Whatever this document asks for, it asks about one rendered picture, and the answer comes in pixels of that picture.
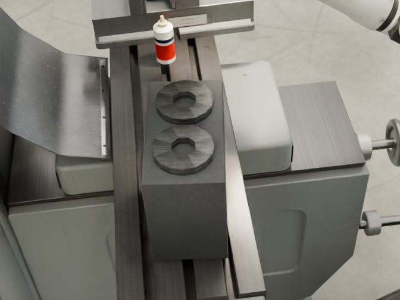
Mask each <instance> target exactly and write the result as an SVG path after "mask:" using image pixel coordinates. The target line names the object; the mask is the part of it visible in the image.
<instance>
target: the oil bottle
mask: <svg viewBox="0 0 400 300"><path fill-rule="evenodd" d="M153 30H154V39H155V50H156V56H157V61H158V62H159V63H161V64H171V63H172V62H174V61H175V59H176V52H175V44H174V33H173V25H172V24H171V23H170V22H168V21H167V20H165V19H164V16H163V15H161V16H160V20H159V21H158V22H157V23H156V24H155V25H154V26H153Z"/></svg>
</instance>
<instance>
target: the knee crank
mask: <svg viewBox="0 0 400 300"><path fill-rule="evenodd" d="M395 225H400V215H390V216H384V217H380V216H379V213H378V212H377V211H376V210H371V211H364V212H363V213H362V219H361V220H360V226H359V229H364V233H365V234H366V235H367V236H374V235H379V234H380V233H381V230H382V227H385V226H395Z"/></svg>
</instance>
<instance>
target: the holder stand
mask: <svg viewBox="0 0 400 300"><path fill-rule="evenodd" d="M140 186H141V190H142V197H143V203H144V207H145V214H146V220H147V225H148V232H149V238H150V242H151V249H152V256H153V259H154V260H189V259H212V258H227V257H228V256H229V253H228V234H227V196H226V159H225V141H224V104H223V82H222V80H196V81H191V80H181V81H177V82H150V83H149V85H148V100H147V108H146V122H145V137H144V144H143V159H142V174H141V182H140Z"/></svg>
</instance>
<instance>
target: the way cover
mask: <svg viewBox="0 0 400 300"><path fill-rule="evenodd" d="M10 39H11V40H10ZM43 57H44V58H43ZM97 59H98V60H97ZM93 61H94V62H93ZM95 61H96V62H95ZM100 61H101V62H100ZM54 68H55V69H54ZM99 69H100V70H99ZM97 72H98V73H97ZM15 74H16V75H15ZM74 74H75V75H74ZM96 74H98V75H96ZM20 76H22V77H20ZM62 76H63V77H62ZM8 77H9V78H8ZM94 77H96V78H94ZM86 80H87V81H86ZM94 81H95V82H94ZM74 85H75V86H74ZM74 88H75V89H74ZM45 91H47V92H45ZM60 91H61V92H60ZM81 91H82V92H81ZM104 91H105V92H104ZM58 92H59V93H58ZM80 92H81V93H80ZM62 93H63V94H62ZM74 97H75V98H74ZM63 98H64V99H63ZM16 100H18V101H16ZM55 100H56V101H55ZM92 101H93V102H92ZM3 102H4V103H3ZM62 105H63V106H62ZM13 106H14V107H13ZM97 110H99V111H97ZM23 113H24V114H23ZM35 113H36V114H35ZM75 115H77V116H75ZM81 119H82V120H81ZM99 119H100V120H99ZM85 120H86V121H85ZM65 121H66V122H65ZM21 124H23V125H21ZM53 124H54V125H53ZM0 125H1V126H2V127H3V128H5V129H6V130H8V131H9V132H11V133H12V134H14V135H16V136H19V137H21V138H23V139H25V140H27V141H29V142H31V143H34V144H35V145H37V146H40V147H42V148H44V149H46V150H48V151H51V152H53V153H55V154H57V155H60V156H64V157H77V158H94V159H104V160H110V159H111V150H110V106H109V84H108V58H105V57H93V56H87V55H75V54H67V53H65V52H62V51H60V50H59V49H57V48H55V47H53V46H51V45H50V44H48V43H46V42H44V41H43V40H41V39H39V38H38V37H36V36H34V35H32V34H30V33H29V32H27V31H25V30H24V29H22V28H21V27H20V26H19V25H18V24H17V23H16V22H15V21H14V20H13V19H12V18H11V17H10V16H9V15H8V14H7V13H6V12H5V11H4V10H3V9H2V8H1V7H0ZM61 126H62V127H61ZM94 126H95V127H94ZM63 127H64V128H63ZM81 127H82V128H81ZM75 128H76V129H75ZM24 129H25V130H24ZM93 129H94V130H93ZM26 132H27V133H26ZM87 132H89V133H87ZM28 134H29V135H28ZM49 134H50V135H49ZM101 135H102V136H101ZM48 136H49V137H48ZM74 136H75V137H74ZM94 139H95V140H94ZM68 142H69V144H68ZM49 143H50V144H49ZM80 145H81V146H80ZM96 145H97V146H98V147H97V146H96ZM77 146H78V147H77ZM89 150H90V151H89Z"/></svg>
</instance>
